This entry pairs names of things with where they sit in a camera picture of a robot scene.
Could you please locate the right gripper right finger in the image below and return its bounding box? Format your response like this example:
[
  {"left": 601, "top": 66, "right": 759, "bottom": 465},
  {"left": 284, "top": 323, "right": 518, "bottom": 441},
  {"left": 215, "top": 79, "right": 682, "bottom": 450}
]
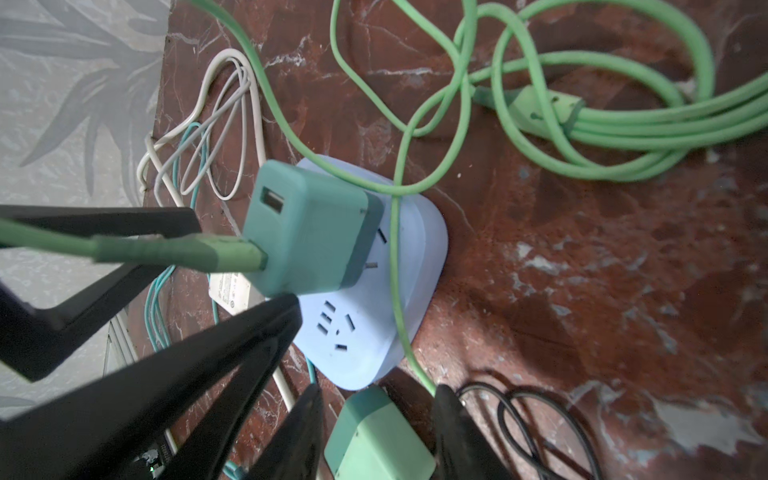
[{"left": 432, "top": 384, "right": 513, "bottom": 479}]

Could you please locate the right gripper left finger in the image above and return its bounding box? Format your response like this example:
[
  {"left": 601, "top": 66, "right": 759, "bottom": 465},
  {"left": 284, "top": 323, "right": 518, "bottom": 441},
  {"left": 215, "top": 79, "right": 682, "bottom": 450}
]
[{"left": 245, "top": 384, "right": 324, "bottom": 479}]

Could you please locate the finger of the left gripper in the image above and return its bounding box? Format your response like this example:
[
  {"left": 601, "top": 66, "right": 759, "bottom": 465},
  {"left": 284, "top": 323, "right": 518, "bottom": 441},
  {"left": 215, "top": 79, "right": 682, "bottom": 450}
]
[
  {"left": 1, "top": 294, "right": 301, "bottom": 479},
  {"left": 0, "top": 203, "right": 202, "bottom": 383}
]

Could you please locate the green charger plug front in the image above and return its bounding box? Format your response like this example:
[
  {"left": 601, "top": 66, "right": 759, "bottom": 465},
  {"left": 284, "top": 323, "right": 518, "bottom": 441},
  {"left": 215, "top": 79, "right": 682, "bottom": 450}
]
[{"left": 324, "top": 385, "right": 436, "bottom": 479}]

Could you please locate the blue power strip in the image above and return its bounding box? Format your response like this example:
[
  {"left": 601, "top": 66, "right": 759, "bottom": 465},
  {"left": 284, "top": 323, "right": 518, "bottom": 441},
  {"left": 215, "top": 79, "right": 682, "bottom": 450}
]
[{"left": 290, "top": 154, "right": 450, "bottom": 392}]

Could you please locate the white charger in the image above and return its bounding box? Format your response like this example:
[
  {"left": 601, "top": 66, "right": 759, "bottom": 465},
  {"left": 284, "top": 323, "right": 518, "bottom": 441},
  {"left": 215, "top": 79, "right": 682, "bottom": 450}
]
[{"left": 208, "top": 273, "right": 265, "bottom": 315}]

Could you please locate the teal green charger plug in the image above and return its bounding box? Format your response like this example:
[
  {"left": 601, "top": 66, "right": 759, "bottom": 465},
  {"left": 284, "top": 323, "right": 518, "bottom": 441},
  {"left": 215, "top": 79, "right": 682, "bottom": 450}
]
[{"left": 242, "top": 160, "right": 384, "bottom": 298}]

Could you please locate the black usb cable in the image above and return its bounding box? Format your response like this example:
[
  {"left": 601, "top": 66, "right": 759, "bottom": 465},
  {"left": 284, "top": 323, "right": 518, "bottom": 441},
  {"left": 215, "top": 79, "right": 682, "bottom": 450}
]
[{"left": 455, "top": 382, "right": 604, "bottom": 480}]

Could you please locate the teal charger cable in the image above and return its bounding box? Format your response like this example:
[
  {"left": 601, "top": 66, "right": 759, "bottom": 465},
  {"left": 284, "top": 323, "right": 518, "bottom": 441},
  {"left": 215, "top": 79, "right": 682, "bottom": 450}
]
[{"left": 142, "top": 119, "right": 220, "bottom": 355}]

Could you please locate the white power cord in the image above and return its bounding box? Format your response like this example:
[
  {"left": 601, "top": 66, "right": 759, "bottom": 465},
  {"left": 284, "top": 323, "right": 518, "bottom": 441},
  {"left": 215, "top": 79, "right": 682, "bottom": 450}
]
[{"left": 136, "top": 47, "right": 268, "bottom": 208}]

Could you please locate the green cable bundle left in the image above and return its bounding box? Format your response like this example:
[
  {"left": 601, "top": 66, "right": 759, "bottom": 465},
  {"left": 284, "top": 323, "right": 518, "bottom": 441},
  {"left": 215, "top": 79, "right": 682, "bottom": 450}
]
[{"left": 0, "top": 0, "right": 768, "bottom": 397}]

